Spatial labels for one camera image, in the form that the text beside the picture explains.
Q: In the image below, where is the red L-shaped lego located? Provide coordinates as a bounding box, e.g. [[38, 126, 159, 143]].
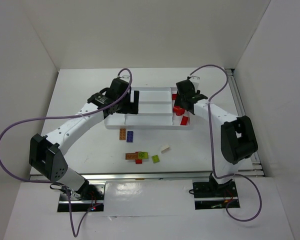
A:
[[172, 106, 186, 117]]

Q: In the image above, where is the red curved lego brick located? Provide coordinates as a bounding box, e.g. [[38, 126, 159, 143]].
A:
[[180, 115, 189, 126]]

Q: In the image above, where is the orange lego brick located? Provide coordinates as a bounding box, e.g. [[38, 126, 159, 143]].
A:
[[119, 128, 127, 141]]

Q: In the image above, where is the purple lego brick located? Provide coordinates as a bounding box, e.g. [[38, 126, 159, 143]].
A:
[[126, 130, 134, 143]]

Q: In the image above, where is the brown lego plate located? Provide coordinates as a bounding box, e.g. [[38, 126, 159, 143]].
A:
[[125, 152, 139, 160]]

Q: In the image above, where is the green lego with eye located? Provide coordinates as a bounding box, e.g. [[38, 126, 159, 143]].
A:
[[137, 151, 149, 160]]

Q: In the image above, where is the white lego brick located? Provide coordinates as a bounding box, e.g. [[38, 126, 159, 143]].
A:
[[160, 144, 170, 154]]

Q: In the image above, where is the lime green lego brick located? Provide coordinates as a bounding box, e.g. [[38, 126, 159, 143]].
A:
[[151, 155, 160, 164]]

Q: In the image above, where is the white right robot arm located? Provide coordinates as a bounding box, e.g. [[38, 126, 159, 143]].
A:
[[174, 78, 258, 185]]

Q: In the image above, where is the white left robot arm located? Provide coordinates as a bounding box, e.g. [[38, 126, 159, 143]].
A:
[[29, 77, 140, 199]]

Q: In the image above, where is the white compartment tray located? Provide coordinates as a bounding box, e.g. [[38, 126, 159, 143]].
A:
[[104, 87, 194, 130]]

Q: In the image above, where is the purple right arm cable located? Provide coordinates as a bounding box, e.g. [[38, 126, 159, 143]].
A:
[[189, 64, 263, 222]]

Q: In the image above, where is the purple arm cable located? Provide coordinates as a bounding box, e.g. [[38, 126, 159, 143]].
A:
[[0, 67, 133, 238], [189, 64, 263, 222]]

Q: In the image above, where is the aluminium rail front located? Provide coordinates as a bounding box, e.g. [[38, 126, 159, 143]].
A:
[[29, 170, 266, 181]]

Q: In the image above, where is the aluminium rail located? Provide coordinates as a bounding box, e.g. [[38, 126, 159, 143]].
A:
[[29, 170, 266, 181], [225, 68, 265, 178]]

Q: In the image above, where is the aluminium rail right side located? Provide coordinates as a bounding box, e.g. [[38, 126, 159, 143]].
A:
[[225, 68, 265, 178]]

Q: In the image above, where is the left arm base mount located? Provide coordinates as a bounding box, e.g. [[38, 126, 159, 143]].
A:
[[49, 182, 106, 213]]

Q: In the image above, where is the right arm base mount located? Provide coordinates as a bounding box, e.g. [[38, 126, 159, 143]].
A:
[[188, 181, 240, 210]]

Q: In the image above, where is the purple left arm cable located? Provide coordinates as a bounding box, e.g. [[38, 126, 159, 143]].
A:
[[0, 67, 133, 238]]

